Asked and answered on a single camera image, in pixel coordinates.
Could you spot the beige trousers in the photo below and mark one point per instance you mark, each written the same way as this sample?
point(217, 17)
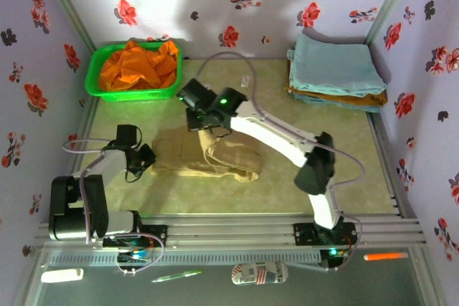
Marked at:
point(179, 155)

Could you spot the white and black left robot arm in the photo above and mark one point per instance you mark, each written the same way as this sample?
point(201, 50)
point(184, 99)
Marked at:
point(107, 162)

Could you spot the crumpled orange trousers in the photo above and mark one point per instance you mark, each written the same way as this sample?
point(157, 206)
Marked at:
point(136, 69)

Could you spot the folded light blue trousers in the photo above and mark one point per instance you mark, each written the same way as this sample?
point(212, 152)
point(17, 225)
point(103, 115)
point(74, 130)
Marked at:
point(333, 66)

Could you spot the small white tag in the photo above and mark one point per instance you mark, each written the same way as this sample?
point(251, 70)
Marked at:
point(245, 81)

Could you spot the green plastic basket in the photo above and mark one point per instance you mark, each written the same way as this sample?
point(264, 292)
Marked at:
point(136, 96)

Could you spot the green pen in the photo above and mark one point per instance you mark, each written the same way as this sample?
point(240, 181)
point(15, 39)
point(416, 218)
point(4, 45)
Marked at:
point(175, 276)

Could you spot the patterned pencil case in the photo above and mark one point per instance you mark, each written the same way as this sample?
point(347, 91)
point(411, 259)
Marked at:
point(258, 273)

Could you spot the orange marker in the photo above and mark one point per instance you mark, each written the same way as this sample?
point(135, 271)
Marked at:
point(385, 257)

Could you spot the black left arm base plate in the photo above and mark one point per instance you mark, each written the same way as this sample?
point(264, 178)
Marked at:
point(159, 236)

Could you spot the aluminium frame rail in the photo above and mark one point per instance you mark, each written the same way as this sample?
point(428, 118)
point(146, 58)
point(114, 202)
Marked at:
point(233, 234)

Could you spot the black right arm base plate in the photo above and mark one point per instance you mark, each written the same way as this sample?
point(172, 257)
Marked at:
point(303, 234)

